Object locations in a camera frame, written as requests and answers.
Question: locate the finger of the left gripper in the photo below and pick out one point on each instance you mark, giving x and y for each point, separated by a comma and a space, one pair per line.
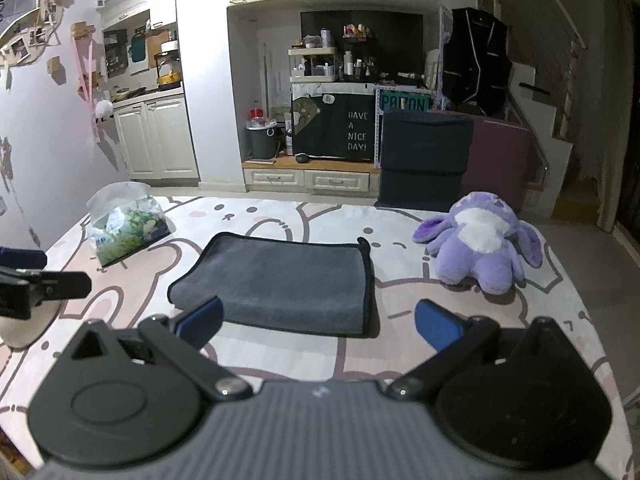
53, 286
30, 259

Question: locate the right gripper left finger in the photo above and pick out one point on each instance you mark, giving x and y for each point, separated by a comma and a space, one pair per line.
177, 342

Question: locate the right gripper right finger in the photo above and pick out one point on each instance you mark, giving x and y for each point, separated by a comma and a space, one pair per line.
458, 343

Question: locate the purple and grey towel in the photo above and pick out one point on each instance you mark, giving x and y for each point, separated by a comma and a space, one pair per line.
306, 288

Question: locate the white ceramic cat figurine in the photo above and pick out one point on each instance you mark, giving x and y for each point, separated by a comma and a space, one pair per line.
20, 334

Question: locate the bunny print tablecloth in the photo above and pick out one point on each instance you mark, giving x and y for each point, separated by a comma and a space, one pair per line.
126, 292

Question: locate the floral tissue pack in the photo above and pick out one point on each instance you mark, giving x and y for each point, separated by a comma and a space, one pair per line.
124, 218

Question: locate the purple plush bunny toy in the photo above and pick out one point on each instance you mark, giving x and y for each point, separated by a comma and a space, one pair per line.
482, 238

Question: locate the maroon storage box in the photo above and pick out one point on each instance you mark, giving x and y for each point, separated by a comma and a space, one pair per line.
498, 158

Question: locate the white kitchen cabinet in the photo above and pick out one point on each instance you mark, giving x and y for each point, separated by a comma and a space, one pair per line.
155, 135

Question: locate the dark blue chair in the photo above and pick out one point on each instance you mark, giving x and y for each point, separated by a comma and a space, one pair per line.
423, 163

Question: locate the dark trash bin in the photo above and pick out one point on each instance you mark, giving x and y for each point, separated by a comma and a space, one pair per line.
264, 134

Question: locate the black have a nice day curtain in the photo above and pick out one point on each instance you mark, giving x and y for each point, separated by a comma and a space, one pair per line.
334, 125

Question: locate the poison sign crate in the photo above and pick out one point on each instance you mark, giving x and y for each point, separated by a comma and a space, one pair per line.
394, 107

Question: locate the black hanging garment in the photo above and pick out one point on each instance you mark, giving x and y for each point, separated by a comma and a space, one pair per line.
476, 70

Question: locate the white shelf rack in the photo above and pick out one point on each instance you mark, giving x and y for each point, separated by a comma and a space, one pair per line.
310, 65

